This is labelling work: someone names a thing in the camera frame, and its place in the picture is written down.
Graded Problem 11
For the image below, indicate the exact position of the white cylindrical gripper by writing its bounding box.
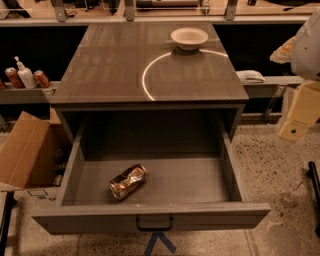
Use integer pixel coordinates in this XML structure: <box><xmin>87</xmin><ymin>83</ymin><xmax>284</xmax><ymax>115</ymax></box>
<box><xmin>270</xmin><ymin>37</ymin><xmax>320</xmax><ymax>143</ymax></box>

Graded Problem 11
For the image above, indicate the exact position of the crushed orange soda can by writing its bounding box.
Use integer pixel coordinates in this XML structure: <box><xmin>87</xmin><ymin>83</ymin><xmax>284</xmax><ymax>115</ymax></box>
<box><xmin>109</xmin><ymin>164</ymin><xmax>148</xmax><ymax>200</ymax></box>

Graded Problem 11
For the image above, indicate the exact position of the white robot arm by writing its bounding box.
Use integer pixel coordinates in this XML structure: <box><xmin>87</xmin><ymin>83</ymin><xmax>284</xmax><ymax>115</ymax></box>
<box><xmin>270</xmin><ymin>9</ymin><xmax>320</xmax><ymax>142</ymax></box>

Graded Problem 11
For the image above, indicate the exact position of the open grey top drawer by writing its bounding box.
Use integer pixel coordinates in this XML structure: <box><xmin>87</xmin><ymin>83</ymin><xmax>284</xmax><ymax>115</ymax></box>
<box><xmin>33</xmin><ymin>112</ymin><xmax>270</xmax><ymax>234</ymax></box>

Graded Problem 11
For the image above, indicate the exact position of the grey cabinet with counter top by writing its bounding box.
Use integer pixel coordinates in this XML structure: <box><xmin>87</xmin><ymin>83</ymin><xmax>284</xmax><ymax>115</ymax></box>
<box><xmin>51</xmin><ymin>22</ymin><xmax>248</xmax><ymax>139</ymax></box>

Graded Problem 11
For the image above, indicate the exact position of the red soda can right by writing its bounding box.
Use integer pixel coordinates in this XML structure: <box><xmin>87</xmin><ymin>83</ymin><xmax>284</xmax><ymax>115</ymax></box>
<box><xmin>34</xmin><ymin>70</ymin><xmax>51</xmax><ymax>88</ymax></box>

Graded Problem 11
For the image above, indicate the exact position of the red soda can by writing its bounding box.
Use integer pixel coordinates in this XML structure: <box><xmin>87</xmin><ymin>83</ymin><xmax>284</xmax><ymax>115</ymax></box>
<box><xmin>34</xmin><ymin>70</ymin><xmax>51</xmax><ymax>88</ymax></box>
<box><xmin>5</xmin><ymin>67</ymin><xmax>24</xmax><ymax>89</ymax></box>

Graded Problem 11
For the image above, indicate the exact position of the red soda can left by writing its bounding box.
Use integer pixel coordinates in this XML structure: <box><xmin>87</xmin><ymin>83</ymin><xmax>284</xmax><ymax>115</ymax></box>
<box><xmin>5</xmin><ymin>67</ymin><xmax>24</xmax><ymax>89</ymax></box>

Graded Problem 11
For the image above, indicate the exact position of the grey side shelf right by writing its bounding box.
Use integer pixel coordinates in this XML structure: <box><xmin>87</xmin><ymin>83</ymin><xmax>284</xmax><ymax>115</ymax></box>
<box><xmin>244</xmin><ymin>76</ymin><xmax>303</xmax><ymax>98</ymax></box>

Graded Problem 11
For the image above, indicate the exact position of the grey side shelf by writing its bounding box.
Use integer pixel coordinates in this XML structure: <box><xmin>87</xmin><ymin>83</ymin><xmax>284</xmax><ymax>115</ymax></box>
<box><xmin>244</xmin><ymin>76</ymin><xmax>303</xmax><ymax>98</ymax></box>
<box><xmin>0</xmin><ymin>81</ymin><xmax>60</xmax><ymax>105</ymax></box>

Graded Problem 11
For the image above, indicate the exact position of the folded white cloth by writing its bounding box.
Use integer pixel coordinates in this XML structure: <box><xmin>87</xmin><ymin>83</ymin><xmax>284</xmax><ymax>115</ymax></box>
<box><xmin>236</xmin><ymin>70</ymin><xmax>265</xmax><ymax>84</ymax></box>

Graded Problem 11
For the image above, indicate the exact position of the black pole at right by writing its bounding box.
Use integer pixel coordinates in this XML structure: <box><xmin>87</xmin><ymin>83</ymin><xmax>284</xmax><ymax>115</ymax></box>
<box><xmin>306</xmin><ymin>161</ymin><xmax>320</xmax><ymax>238</ymax></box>

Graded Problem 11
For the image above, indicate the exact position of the black pole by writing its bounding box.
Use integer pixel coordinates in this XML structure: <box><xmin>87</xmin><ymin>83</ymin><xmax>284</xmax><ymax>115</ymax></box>
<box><xmin>306</xmin><ymin>161</ymin><xmax>320</xmax><ymax>238</ymax></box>
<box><xmin>0</xmin><ymin>192</ymin><xmax>16</xmax><ymax>256</ymax></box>

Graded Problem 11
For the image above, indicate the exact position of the white paper bowl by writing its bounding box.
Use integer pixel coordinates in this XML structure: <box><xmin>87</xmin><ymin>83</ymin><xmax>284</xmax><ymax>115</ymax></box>
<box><xmin>171</xmin><ymin>27</ymin><xmax>209</xmax><ymax>51</ymax></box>

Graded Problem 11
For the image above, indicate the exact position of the brown cardboard box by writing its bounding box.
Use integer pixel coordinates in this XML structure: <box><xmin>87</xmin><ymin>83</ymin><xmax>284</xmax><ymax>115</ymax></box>
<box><xmin>0</xmin><ymin>111</ymin><xmax>71</xmax><ymax>188</ymax></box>

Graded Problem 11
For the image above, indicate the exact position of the white pump bottle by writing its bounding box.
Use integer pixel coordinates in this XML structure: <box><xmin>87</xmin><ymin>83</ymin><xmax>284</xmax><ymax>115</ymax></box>
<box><xmin>14</xmin><ymin>56</ymin><xmax>37</xmax><ymax>89</ymax></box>

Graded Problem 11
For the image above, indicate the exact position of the grey side shelf left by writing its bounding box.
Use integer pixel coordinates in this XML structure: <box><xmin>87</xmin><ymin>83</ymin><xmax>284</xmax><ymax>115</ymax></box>
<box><xmin>0</xmin><ymin>81</ymin><xmax>60</xmax><ymax>105</ymax></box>

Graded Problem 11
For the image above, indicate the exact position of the black pole at left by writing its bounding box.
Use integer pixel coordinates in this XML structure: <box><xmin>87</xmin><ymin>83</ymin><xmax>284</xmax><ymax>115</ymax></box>
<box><xmin>0</xmin><ymin>192</ymin><xmax>16</xmax><ymax>256</ymax></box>

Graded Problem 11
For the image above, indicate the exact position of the black drawer handle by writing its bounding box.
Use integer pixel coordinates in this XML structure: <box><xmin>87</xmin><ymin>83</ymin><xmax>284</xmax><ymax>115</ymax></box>
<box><xmin>136</xmin><ymin>216</ymin><xmax>174</xmax><ymax>232</ymax></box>

